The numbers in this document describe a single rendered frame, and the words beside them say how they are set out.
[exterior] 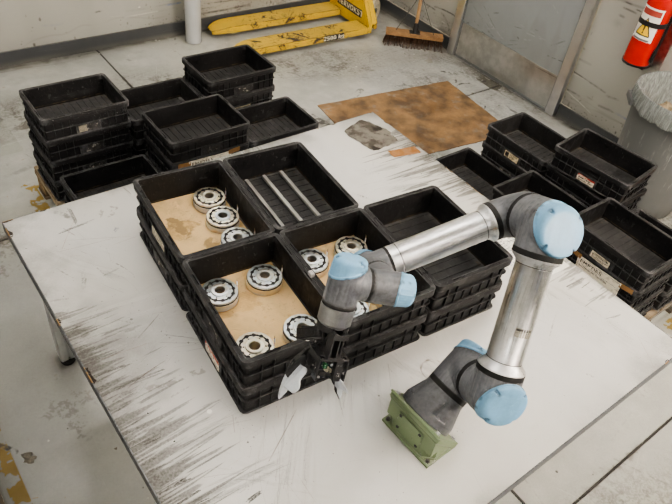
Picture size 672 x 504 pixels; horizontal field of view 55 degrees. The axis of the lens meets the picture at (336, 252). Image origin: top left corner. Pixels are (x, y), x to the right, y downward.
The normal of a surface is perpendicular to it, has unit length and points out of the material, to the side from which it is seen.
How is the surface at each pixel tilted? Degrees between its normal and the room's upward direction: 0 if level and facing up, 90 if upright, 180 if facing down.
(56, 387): 0
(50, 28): 90
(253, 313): 0
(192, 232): 0
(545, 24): 90
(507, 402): 71
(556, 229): 56
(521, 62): 90
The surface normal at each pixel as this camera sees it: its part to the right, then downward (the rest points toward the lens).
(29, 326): 0.11, -0.73
